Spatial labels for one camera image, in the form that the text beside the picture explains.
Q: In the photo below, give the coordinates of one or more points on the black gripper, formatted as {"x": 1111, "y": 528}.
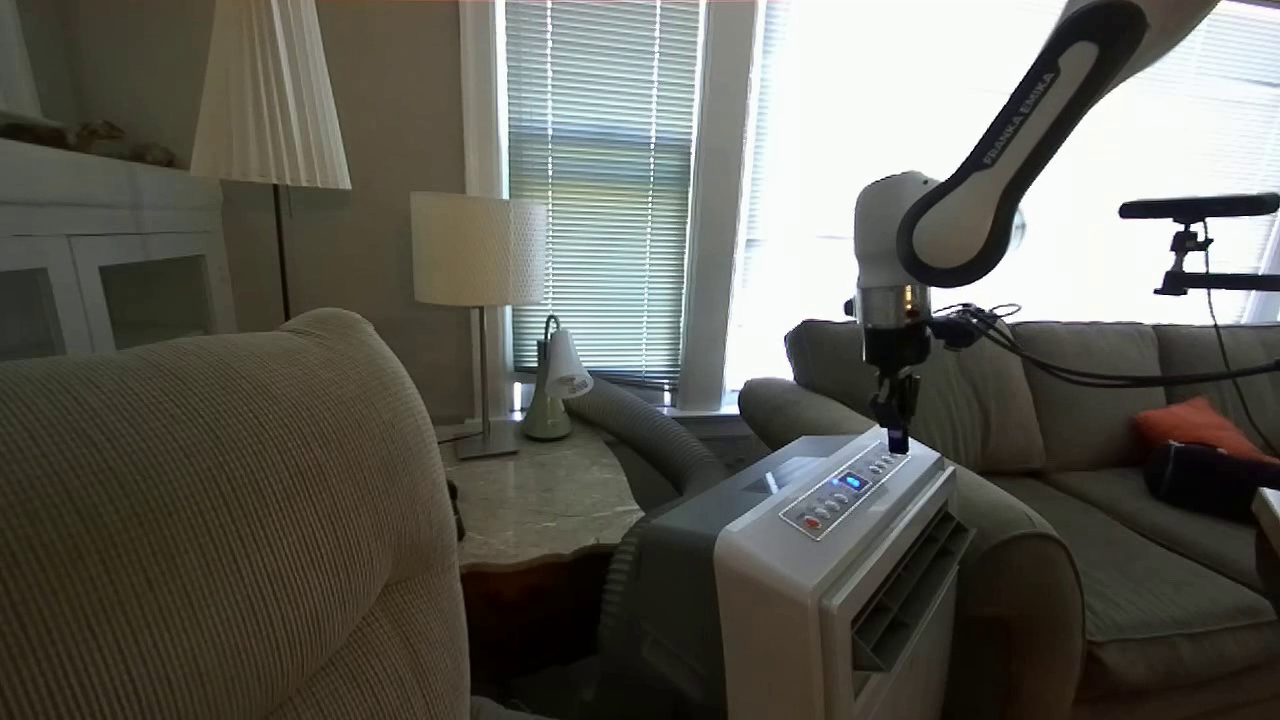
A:
{"x": 896, "y": 355}

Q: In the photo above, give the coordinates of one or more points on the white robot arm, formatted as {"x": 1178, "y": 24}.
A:
{"x": 1012, "y": 120}

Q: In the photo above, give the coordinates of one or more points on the white air conditioner unit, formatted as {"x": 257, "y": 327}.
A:
{"x": 801, "y": 585}

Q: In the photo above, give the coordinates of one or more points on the grey fabric sofa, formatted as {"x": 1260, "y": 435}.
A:
{"x": 1106, "y": 440}

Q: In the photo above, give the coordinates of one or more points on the orange cushion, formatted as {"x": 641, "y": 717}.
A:
{"x": 1192, "y": 424}

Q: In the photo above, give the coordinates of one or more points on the black bag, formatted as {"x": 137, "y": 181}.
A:
{"x": 1205, "y": 480}

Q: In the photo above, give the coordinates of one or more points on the marble top side table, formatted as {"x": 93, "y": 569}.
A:
{"x": 532, "y": 501}

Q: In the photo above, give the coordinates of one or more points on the white window blinds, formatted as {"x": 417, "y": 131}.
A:
{"x": 601, "y": 172}

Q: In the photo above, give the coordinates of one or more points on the table lamp with white shade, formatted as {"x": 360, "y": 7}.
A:
{"x": 473, "y": 248}

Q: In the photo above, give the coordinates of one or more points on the floor lamp with pleated shade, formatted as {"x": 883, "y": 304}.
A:
{"x": 271, "y": 92}

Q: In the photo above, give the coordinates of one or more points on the white glass door cabinet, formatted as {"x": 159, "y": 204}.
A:
{"x": 121, "y": 224}

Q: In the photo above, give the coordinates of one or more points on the dark decorative ornaments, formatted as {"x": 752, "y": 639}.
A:
{"x": 93, "y": 138}

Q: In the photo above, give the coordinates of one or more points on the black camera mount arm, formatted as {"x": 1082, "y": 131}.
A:
{"x": 1187, "y": 275}

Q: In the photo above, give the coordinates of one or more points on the black bar camera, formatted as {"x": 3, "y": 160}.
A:
{"x": 1201, "y": 204}

